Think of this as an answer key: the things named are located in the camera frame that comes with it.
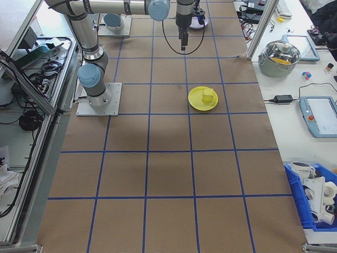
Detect yellow foam block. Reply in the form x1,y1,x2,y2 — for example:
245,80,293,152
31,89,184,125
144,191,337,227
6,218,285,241
201,87,214,103

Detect lavender round plate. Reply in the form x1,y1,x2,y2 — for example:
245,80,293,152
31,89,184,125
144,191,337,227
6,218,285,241
189,16,211,29

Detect yellow round plate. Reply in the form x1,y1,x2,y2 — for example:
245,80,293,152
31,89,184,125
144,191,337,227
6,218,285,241
187,86,220,113

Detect flat black electronics box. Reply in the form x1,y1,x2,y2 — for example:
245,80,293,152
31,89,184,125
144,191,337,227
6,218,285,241
243,13,263,25

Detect black labelled electronics box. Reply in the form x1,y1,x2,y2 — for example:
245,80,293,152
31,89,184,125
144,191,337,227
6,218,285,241
239,0,265,14

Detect silver cooking pot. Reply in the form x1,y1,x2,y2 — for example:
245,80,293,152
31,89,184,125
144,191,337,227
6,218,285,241
257,52,300,78

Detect silver pot lid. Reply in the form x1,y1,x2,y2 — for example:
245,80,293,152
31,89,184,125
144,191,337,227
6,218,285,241
264,40,301,66

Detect white keyboard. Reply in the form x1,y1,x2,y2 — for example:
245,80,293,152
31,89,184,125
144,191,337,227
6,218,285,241
274,0,293,20

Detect black power adapter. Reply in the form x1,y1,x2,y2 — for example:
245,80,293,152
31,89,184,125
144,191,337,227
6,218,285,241
273,94,294,103

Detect blue grey teach pendant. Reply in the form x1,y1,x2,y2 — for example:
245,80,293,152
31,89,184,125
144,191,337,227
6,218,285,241
281,34,321,62
299,95,337,138

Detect black bag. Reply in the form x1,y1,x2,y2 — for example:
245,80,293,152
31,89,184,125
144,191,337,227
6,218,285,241
310,0,337,51

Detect white power strip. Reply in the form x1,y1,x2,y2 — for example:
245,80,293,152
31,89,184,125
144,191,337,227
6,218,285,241
38,78,54,93

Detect white workbench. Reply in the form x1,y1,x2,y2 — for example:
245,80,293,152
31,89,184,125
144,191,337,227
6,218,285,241
233,0,337,245

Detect green flat board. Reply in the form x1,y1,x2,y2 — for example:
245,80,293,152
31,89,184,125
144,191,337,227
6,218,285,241
15,39,66,68

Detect grey box device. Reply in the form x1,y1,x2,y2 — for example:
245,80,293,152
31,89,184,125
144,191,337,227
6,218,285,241
17,25,39,50

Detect white printed mug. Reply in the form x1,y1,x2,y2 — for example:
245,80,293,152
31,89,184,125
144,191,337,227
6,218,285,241
290,161,316,180

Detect blue plastic bin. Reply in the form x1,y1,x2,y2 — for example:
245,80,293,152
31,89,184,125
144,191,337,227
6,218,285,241
283,162,337,232

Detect white plastic pipe fittings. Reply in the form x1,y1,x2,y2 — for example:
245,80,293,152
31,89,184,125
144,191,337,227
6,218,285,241
302,176,337,225

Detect white crumpled cloth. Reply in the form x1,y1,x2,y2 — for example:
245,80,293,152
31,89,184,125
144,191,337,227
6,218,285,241
0,163,19,197

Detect black looping camera cable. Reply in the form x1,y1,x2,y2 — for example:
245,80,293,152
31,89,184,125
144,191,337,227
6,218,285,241
161,20,206,55

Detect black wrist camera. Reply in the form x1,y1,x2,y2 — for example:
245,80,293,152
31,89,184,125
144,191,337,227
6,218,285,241
193,7,206,22

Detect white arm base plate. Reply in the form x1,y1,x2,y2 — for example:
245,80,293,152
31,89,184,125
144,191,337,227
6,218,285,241
97,17,132,37
76,82,123,117

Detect thin black red wires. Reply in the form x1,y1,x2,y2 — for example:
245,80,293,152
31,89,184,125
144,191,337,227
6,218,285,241
238,10,257,42

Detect aluminium profile post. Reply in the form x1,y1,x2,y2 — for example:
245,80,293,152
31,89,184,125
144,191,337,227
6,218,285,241
244,0,279,61

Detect tangled black cable bundle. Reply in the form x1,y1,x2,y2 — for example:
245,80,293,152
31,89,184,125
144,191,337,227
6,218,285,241
39,60,65,79

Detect black adapter cable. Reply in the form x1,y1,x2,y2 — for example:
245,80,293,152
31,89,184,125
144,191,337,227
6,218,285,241
263,83,337,103

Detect coiled black cable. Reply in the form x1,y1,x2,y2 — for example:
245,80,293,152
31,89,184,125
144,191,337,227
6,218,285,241
18,109,43,132

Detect V-shaped aluminium bar frame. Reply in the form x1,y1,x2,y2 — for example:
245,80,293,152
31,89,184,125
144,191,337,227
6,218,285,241
0,0,92,248

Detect metal corner bracket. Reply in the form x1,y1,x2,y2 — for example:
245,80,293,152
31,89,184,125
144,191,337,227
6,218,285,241
301,244,337,253

